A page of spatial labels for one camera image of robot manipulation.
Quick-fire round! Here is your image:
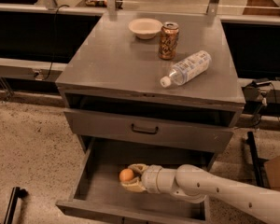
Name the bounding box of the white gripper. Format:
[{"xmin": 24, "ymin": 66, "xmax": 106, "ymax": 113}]
[{"xmin": 121, "ymin": 163, "xmax": 162, "ymax": 194}]

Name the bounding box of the orange fruit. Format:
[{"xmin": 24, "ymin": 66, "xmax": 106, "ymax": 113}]
[{"xmin": 119, "ymin": 168, "xmax": 134, "ymax": 182}]

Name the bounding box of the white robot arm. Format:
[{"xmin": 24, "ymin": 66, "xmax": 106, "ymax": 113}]
[{"xmin": 119, "ymin": 163, "xmax": 280, "ymax": 224}]

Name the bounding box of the open grey middle drawer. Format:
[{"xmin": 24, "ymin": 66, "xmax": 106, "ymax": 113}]
[{"xmin": 56, "ymin": 139, "xmax": 209, "ymax": 224}]

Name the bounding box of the closed grey upper drawer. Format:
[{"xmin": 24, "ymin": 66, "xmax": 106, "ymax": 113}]
[{"xmin": 64, "ymin": 108, "xmax": 232, "ymax": 153}]

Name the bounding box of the grey drawer cabinet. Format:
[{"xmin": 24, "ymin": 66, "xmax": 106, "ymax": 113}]
[{"xmin": 55, "ymin": 10, "xmax": 246, "ymax": 173}]

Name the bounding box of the clear plastic water bottle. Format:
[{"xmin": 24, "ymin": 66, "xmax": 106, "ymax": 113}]
[{"xmin": 160, "ymin": 50, "xmax": 212, "ymax": 88}]

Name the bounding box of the black bar bottom left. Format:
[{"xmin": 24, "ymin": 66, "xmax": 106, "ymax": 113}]
[{"xmin": 3, "ymin": 187, "xmax": 28, "ymax": 224}]

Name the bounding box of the black metal stand leg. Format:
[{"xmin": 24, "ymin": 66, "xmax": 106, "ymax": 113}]
[{"xmin": 246, "ymin": 132, "xmax": 266, "ymax": 188}]

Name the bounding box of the orange soda can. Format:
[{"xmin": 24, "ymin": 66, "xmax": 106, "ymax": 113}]
[{"xmin": 159, "ymin": 21, "xmax": 179, "ymax": 60}]

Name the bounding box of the white paper bowl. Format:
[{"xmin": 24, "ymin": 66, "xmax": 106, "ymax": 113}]
[{"xmin": 128, "ymin": 18, "xmax": 162, "ymax": 40}]

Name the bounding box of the black cable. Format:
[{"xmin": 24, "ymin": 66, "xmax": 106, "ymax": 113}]
[{"xmin": 41, "ymin": 4, "xmax": 70, "ymax": 82}]

